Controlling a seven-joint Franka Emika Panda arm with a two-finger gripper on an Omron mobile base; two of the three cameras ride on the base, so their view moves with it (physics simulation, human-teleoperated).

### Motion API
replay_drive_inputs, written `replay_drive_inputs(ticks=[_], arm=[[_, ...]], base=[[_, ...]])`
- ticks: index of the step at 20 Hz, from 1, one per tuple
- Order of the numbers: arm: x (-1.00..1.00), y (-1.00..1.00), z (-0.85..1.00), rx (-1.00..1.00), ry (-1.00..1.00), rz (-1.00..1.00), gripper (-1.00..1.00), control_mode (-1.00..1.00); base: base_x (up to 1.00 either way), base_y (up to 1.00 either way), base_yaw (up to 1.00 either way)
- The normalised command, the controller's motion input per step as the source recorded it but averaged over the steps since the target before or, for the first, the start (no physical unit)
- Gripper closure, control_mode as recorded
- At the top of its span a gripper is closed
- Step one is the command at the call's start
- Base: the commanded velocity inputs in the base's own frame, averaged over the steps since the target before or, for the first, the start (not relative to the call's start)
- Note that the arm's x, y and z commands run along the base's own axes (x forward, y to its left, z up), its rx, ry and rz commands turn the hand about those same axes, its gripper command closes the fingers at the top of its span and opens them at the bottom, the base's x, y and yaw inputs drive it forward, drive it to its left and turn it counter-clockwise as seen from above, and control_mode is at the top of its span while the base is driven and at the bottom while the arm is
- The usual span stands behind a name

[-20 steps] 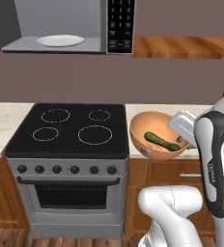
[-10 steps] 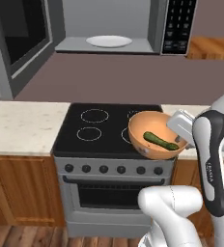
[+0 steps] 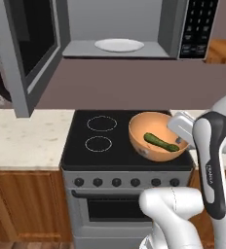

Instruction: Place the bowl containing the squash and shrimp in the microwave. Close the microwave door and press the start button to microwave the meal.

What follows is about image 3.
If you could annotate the grey microwave door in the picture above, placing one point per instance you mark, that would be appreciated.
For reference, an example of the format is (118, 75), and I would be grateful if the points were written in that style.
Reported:
(33, 42)

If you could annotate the wooden cupboard door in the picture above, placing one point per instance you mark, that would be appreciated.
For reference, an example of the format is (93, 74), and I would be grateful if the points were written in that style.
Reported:
(27, 204)
(199, 223)

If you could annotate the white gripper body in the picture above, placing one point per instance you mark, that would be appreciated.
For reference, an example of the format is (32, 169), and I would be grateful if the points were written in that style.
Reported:
(182, 126)

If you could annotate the black oven knob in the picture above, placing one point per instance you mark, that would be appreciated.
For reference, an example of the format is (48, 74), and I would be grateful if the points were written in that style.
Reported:
(156, 182)
(135, 182)
(174, 182)
(79, 182)
(97, 182)
(116, 182)

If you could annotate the grey oven door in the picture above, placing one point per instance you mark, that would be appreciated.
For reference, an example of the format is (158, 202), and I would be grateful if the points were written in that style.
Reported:
(105, 227)

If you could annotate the grey microwave oven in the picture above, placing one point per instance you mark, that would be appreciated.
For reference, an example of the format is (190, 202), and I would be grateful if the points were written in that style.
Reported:
(115, 19)

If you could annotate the orange bowl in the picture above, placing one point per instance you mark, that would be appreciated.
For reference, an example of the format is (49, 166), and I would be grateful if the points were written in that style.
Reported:
(150, 126)

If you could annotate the wooden wall cupboard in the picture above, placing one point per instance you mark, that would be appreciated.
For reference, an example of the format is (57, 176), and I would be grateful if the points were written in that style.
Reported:
(222, 51)

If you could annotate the microwave start button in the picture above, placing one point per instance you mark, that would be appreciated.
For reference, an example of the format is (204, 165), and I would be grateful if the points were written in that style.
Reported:
(201, 49)

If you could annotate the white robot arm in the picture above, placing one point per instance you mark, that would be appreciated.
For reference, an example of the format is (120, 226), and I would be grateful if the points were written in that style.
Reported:
(212, 162)

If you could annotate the white microwave turntable plate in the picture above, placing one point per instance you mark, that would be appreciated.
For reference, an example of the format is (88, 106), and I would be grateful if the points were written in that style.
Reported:
(119, 45)

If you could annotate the green squash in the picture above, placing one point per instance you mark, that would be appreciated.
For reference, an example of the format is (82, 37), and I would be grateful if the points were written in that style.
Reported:
(158, 142)

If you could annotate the black hob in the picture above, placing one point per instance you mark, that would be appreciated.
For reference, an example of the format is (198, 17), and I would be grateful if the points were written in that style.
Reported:
(118, 146)

